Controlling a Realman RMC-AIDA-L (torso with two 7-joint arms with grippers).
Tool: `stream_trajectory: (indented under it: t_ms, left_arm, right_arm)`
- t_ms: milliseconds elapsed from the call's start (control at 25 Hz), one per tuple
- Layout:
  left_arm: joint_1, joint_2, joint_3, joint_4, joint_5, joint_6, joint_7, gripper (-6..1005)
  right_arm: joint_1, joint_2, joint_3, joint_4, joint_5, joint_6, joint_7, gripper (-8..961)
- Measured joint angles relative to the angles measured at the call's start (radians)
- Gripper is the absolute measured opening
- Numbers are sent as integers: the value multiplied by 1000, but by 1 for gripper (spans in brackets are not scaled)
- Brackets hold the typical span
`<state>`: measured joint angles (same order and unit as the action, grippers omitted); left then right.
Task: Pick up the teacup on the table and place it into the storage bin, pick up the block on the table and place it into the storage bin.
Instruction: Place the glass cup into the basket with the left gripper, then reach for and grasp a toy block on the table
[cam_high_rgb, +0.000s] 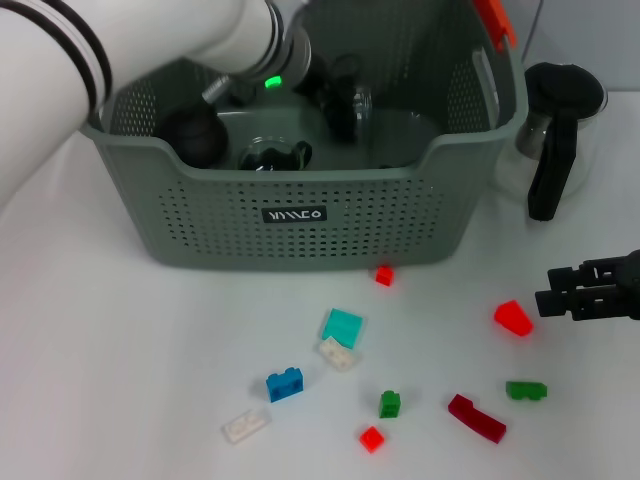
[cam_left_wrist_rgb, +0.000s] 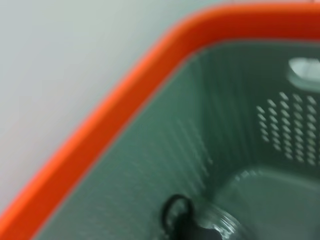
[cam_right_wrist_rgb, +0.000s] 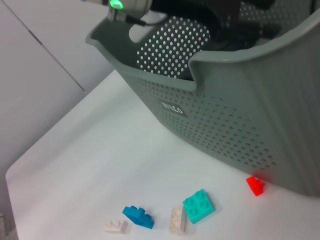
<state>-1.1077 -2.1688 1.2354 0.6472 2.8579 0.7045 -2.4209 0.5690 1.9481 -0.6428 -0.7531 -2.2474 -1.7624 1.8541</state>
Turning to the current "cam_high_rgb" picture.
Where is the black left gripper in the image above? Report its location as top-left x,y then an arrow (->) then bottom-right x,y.
294,49 -> 359,144

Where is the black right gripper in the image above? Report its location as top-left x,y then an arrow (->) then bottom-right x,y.
534,249 -> 640,321

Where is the grey perforated plastic storage bin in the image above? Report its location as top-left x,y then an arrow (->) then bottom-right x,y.
79,0 -> 526,274

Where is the red sloped toy brick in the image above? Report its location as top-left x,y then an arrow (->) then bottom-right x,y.
493,298 -> 535,338

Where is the green car shaped toy brick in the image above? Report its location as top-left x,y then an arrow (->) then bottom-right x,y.
504,380 -> 549,403

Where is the black clay teapot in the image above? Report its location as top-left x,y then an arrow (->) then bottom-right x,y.
157,107 -> 230,170

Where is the dark red curved toy brick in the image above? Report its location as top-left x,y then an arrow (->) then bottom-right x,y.
447,393 -> 507,444

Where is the teal square toy brick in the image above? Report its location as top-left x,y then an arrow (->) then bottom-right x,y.
319,307 -> 365,351

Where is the small green toy brick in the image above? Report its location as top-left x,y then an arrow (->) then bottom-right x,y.
378,389 -> 403,419

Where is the white square toy brick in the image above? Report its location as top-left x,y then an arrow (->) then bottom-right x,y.
317,337 -> 364,372

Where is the blue toy brick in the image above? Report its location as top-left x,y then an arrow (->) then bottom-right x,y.
265,367 -> 305,404

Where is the white flat long toy brick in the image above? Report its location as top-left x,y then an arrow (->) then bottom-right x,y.
222,407 -> 271,445

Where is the left arm cable with connector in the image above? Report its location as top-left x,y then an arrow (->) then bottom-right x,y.
201,74 -> 231,106

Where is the glass teapot with black handle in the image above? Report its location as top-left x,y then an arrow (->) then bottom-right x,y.
492,60 -> 610,222

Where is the thin grey background cable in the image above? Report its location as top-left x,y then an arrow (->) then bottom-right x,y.
519,0 -> 545,64

